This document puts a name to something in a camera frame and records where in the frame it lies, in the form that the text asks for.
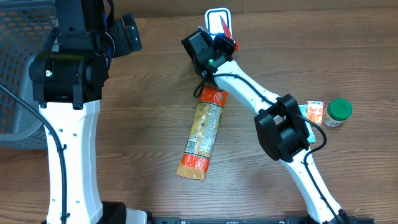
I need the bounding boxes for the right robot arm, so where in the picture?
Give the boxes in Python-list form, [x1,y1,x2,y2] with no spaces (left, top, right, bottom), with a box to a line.
[181,27,349,223]

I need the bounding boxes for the long orange pasta packet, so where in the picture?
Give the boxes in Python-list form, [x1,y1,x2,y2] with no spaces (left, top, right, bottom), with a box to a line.
[176,87,228,181]

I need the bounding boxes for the grey plastic mesh basket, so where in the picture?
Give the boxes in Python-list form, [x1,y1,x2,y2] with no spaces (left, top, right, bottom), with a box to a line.
[1,1,57,150]

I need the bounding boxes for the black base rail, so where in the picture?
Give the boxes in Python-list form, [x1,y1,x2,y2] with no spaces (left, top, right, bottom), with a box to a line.
[146,216,376,224]

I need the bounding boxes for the red stick sachet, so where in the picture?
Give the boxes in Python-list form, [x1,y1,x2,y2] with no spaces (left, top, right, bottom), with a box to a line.
[220,17,239,50]

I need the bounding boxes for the teal orange snack packet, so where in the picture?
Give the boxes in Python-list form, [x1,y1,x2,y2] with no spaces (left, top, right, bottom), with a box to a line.
[299,105,316,144]

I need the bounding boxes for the white barcode scanner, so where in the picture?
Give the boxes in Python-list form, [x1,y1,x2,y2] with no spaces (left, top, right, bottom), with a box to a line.
[205,7,233,39]

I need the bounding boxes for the small orange tissue pack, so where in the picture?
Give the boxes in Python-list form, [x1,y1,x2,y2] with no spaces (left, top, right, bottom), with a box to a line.
[307,100,324,126]

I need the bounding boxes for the green lid jar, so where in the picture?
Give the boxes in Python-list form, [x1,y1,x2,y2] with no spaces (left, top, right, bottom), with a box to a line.
[323,98,353,127]

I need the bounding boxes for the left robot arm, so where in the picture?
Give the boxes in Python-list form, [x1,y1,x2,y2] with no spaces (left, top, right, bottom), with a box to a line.
[29,0,150,224]

